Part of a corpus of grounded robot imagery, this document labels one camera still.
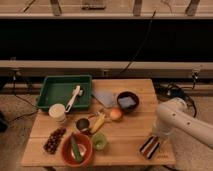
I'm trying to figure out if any blue sponge in bowl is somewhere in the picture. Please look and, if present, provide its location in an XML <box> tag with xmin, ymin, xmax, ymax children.
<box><xmin>118</xmin><ymin>97</ymin><xmax>135</xmax><ymax>108</ymax></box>

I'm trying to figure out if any white paper cup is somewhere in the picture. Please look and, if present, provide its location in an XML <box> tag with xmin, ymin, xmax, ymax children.
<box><xmin>48</xmin><ymin>103</ymin><xmax>66</xmax><ymax>123</ymax></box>

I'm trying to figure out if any metal measuring cup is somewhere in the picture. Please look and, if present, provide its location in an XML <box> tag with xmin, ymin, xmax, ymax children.
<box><xmin>75</xmin><ymin>117</ymin><xmax>98</xmax><ymax>134</ymax></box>

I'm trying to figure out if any red bowl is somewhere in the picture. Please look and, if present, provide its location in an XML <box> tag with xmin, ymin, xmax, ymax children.
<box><xmin>61</xmin><ymin>133</ymin><xmax>93</xmax><ymax>168</ymax></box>

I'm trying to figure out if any green cucumber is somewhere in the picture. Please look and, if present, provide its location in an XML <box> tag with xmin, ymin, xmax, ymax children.
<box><xmin>70</xmin><ymin>134</ymin><xmax>83</xmax><ymax>163</ymax></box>

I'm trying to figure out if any small green cup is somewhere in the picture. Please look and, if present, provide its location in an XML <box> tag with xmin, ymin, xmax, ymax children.
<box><xmin>92</xmin><ymin>133</ymin><xmax>107</xmax><ymax>151</ymax></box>

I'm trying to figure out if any black floor cable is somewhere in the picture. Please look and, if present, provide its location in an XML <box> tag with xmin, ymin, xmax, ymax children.
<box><xmin>156</xmin><ymin>83</ymin><xmax>198</xmax><ymax>118</ymax></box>
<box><xmin>7</xmin><ymin>68</ymin><xmax>39</xmax><ymax>124</ymax></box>

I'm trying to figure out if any black floor cable left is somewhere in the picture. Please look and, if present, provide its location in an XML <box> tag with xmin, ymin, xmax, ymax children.
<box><xmin>7</xmin><ymin>68</ymin><xmax>39</xmax><ymax>124</ymax></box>

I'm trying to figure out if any yellow banana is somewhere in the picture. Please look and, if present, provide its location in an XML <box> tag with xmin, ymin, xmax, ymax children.
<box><xmin>90</xmin><ymin>114</ymin><xmax>105</xmax><ymax>134</ymax></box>

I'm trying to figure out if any bunch of dark grapes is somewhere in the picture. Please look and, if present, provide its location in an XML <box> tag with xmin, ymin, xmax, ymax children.
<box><xmin>43</xmin><ymin>128</ymin><xmax>66</xmax><ymax>154</ymax></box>

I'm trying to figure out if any black floor cable right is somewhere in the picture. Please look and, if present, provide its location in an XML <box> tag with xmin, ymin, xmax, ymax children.
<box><xmin>156</xmin><ymin>83</ymin><xmax>198</xmax><ymax>118</ymax></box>

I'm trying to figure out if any dark brown bowl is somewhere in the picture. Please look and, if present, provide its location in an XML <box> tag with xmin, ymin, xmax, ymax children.
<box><xmin>117</xmin><ymin>91</ymin><xmax>140</xmax><ymax>113</ymax></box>

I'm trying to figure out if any striped eraser block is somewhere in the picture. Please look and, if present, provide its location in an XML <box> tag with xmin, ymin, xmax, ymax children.
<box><xmin>139</xmin><ymin>136</ymin><xmax>160</xmax><ymax>159</ymax></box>

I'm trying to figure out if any white dish brush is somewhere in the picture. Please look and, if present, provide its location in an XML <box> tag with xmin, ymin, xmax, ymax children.
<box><xmin>65</xmin><ymin>85</ymin><xmax>83</xmax><ymax>113</ymax></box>

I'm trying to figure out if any peach apple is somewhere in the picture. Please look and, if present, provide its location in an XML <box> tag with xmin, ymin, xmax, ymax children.
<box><xmin>110</xmin><ymin>108</ymin><xmax>123</xmax><ymax>121</ymax></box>

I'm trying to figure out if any grey cloth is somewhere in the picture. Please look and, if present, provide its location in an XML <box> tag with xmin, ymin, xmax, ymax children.
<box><xmin>92</xmin><ymin>90</ymin><xmax>116</xmax><ymax>108</ymax></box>

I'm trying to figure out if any black hanging cable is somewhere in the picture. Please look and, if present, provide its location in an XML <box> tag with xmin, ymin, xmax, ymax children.
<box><xmin>118</xmin><ymin>9</ymin><xmax>157</xmax><ymax>76</ymax></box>

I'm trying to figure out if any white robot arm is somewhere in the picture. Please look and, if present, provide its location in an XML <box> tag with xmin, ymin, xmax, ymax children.
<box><xmin>152</xmin><ymin>98</ymin><xmax>213</xmax><ymax>149</ymax></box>

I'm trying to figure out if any green plastic tray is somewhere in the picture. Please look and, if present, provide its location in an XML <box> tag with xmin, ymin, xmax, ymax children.
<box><xmin>37</xmin><ymin>75</ymin><xmax>92</xmax><ymax>111</ymax></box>

